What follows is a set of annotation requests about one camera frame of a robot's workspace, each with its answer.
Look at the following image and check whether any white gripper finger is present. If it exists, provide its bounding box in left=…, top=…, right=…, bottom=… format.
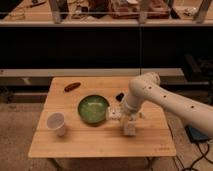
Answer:
left=123, top=118, right=136, bottom=136

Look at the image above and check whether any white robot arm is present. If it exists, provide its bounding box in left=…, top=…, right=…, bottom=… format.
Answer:
left=121, top=72, right=213, bottom=138

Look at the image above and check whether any green ceramic bowl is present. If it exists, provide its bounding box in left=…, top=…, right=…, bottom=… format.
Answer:
left=78, top=95, right=110, bottom=125

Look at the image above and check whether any black phone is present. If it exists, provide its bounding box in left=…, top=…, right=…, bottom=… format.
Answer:
left=115, top=92, right=124, bottom=102

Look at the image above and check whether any wooden folding table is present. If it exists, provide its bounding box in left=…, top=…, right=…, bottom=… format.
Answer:
left=28, top=77, right=176, bottom=158

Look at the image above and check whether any brown sausage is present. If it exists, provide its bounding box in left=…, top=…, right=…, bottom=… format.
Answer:
left=64, top=82, right=81, bottom=92

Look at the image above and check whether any blue power box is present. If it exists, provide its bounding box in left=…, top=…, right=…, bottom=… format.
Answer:
left=185, top=125, right=205, bottom=143

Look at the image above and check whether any long background shelf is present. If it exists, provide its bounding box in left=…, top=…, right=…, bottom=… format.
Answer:
left=0, top=0, right=213, bottom=27

